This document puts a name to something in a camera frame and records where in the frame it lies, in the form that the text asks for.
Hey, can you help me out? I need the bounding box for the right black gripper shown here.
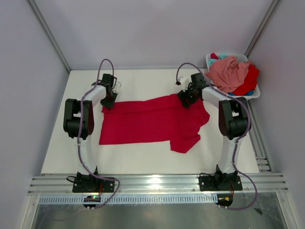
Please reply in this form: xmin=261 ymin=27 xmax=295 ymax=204
xmin=177 ymin=82 xmax=199 ymax=108

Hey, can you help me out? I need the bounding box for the crimson red t shirt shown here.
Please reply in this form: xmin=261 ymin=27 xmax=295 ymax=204
xmin=99 ymin=94 xmax=210 ymax=154

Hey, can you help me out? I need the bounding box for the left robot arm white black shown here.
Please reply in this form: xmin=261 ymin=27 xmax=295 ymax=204
xmin=63 ymin=73 xmax=121 ymax=193

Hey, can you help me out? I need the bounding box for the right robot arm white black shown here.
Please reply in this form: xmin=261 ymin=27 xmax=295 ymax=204
xmin=176 ymin=73 xmax=251 ymax=191

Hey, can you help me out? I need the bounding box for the salmon pink t shirt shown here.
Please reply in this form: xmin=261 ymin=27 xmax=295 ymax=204
xmin=206 ymin=56 xmax=252 ymax=93

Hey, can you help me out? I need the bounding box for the white plastic laundry basket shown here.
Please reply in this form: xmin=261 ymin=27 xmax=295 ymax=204
xmin=205 ymin=53 xmax=261 ymax=104

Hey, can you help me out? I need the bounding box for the bright red t shirt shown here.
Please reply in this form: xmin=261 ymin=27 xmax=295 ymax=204
xmin=209 ymin=52 xmax=260 ymax=96

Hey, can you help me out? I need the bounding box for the left controller board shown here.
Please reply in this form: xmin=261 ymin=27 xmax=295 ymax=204
xmin=82 ymin=195 xmax=101 ymax=209

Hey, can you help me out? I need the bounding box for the controller board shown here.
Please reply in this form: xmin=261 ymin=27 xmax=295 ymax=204
xmin=82 ymin=195 xmax=101 ymax=209
xmin=216 ymin=195 xmax=233 ymax=208

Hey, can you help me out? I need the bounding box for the right controller board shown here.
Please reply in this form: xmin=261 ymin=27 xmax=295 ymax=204
xmin=216 ymin=195 xmax=233 ymax=208

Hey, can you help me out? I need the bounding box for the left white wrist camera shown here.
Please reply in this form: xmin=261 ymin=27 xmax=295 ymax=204
xmin=112 ymin=82 xmax=122 ymax=94

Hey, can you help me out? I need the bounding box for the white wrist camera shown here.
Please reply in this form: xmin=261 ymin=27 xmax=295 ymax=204
xmin=112 ymin=82 xmax=122 ymax=94
xmin=176 ymin=76 xmax=192 ymax=92

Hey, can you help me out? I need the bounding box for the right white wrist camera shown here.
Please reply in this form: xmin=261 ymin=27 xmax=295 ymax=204
xmin=176 ymin=76 xmax=192 ymax=92

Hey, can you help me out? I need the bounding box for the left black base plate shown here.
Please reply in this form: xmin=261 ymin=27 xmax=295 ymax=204
xmin=72 ymin=176 xmax=114 ymax=193

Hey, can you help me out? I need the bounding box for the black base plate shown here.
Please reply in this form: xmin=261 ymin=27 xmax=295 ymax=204
xmin=72 ymin=176 xmax=114 ymax=193
xmin=198 ymin=173 xmax=243 ymax=191

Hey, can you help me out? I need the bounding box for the aluminium side rail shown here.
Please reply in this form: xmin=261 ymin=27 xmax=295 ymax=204
xmin=248 ymin=102 xmax=273 ymax=173

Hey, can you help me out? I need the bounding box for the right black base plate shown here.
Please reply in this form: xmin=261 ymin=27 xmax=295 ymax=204
xmin=198 ymin=173 xmax=243 ymax=191

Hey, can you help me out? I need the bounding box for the grey slotted cable duct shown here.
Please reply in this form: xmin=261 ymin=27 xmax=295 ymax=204
xmin=38 ymin=193 xmax=217 ymax=205

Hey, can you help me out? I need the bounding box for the aluminium front rail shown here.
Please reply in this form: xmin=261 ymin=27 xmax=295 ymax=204
xmin=28 ymin=173 xmax=288 ymax=195

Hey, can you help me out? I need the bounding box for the left corner aluminium post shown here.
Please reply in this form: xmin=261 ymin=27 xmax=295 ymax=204
xmin=26 ymin=0 xmax=71 ymax=73

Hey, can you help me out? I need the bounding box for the corner aluminium post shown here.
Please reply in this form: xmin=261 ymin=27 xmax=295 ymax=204
xmin=26 ymin=0 xmax=71 ymax=73
xmin=244 ymin=0 xmax=282 ymax=58

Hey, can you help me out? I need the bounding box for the right corner aluminium post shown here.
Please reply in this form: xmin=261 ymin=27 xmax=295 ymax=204
xmin=244 ymin=0 xmax=282 ymax=58

